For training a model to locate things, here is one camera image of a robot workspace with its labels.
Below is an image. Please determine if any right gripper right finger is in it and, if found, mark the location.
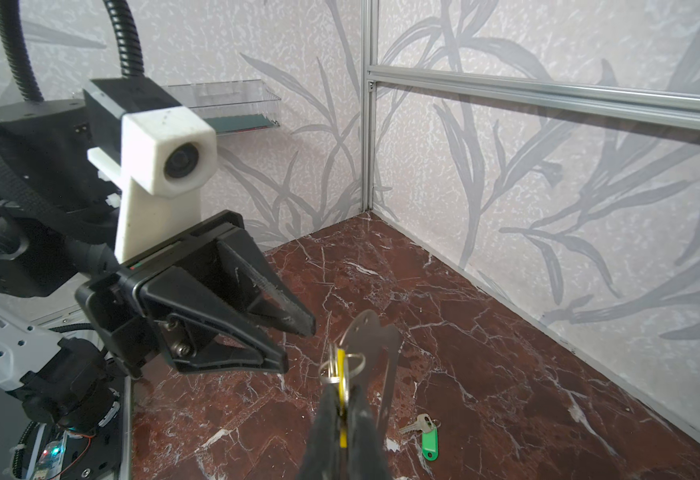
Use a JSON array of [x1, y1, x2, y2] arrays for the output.
[[347, 386, 391, 480]]

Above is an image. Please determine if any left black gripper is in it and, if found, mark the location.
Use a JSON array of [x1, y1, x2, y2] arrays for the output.
[[75, 210, 316, 378]]

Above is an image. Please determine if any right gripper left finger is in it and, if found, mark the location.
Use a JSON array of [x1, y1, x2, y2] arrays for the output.
[[298, 385, 346, 480]]

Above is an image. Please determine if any key with green tag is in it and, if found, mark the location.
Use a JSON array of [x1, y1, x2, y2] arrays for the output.
[[399, 413, 439, 461]]

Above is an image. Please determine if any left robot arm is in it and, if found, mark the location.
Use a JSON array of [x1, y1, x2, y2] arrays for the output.
[[0, 99, 316, 437]]

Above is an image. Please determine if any small circuit board left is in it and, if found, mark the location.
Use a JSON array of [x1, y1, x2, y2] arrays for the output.
[[4, 421, 95, 479]]

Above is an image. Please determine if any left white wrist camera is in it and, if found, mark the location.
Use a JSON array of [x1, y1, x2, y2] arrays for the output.
[[83, 77, 218, 262]]

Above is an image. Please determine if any clear plastic wall tray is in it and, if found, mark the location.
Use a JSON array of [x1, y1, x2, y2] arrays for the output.
[[163, 79, 281, 135]]

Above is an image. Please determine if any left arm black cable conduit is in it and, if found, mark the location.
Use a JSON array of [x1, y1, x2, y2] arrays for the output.
[[0, 0, 147, 103]]

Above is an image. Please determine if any aluminium frame corner post left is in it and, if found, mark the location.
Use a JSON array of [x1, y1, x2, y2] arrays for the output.
[[360, 0, 379, 212]]

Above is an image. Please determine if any aluminium frame horizontal bar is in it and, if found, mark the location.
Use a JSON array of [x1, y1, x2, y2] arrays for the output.
[[367, 65, 700, 132]]

